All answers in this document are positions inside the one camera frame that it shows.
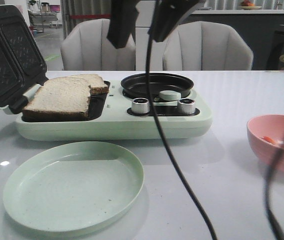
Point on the left grey upholstered chair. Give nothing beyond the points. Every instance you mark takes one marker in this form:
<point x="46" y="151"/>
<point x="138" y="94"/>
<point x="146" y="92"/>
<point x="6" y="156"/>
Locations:
<point x="87" y="48"/>

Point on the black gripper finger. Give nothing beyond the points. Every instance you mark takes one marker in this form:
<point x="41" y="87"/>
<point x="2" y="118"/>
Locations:
<point x="122" y="21"/>
<point x="168" y="14"/>

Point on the light green round plate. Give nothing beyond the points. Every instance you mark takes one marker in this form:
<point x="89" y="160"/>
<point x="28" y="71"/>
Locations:
<point x="74" y="189"/>

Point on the left silver control knob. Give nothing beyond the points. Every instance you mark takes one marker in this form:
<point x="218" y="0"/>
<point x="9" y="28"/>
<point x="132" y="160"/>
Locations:
<point x="140" y="106"/>

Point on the white refrigerator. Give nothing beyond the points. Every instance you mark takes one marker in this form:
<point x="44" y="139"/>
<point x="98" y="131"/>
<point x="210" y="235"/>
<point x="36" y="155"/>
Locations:
<point x="141" y="42"/>

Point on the breakfast maker hinged lid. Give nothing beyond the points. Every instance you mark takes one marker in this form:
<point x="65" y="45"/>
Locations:
<point x="22" y="66"/>

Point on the silver control knob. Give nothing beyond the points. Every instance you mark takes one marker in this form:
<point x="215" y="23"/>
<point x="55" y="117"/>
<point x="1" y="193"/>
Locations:
<point x="140" y="106"/>
<point x="186" y="106"/>

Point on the bread slice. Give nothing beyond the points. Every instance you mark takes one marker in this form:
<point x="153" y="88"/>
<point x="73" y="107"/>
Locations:
<point x="96" y="83"/>
<point x="60" y="99"/>

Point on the right grey upholstered chair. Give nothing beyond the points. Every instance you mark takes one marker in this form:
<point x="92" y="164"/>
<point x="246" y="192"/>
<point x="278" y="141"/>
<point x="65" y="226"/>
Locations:
<point x="206" y="46"/>

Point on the right silver control knob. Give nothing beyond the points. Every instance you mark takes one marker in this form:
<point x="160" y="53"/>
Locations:
<point x="186" y="106"/>

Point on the orange shrimp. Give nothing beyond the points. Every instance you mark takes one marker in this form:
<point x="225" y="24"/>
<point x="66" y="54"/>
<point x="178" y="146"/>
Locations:
<point x="269" y="140"/>

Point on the grey upholstered chair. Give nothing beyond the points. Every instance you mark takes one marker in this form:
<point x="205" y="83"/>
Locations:
<point x="206" y="46"/>
<point x="87" y="48"/>

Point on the black round frying pan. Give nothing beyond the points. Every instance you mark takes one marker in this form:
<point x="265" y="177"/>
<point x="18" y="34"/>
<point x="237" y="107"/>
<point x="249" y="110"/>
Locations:
<point x="134" y="86"/>

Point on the dark kitchen counter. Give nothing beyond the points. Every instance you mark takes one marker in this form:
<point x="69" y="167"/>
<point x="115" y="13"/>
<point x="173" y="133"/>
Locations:
<point x="262" y="30"/>

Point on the pink bowl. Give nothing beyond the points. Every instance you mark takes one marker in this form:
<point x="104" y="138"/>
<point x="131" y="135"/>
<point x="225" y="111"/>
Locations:
<point x="271" y="125"/>

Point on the green breakfast maker base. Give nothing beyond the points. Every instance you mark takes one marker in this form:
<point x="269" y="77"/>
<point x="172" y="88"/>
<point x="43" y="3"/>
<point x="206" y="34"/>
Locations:
<point x="115" y="123"/>

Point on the fruit plate on counter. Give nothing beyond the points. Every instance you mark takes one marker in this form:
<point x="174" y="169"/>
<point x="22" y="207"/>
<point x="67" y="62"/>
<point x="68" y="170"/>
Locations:
<point x="248" y="5"/>

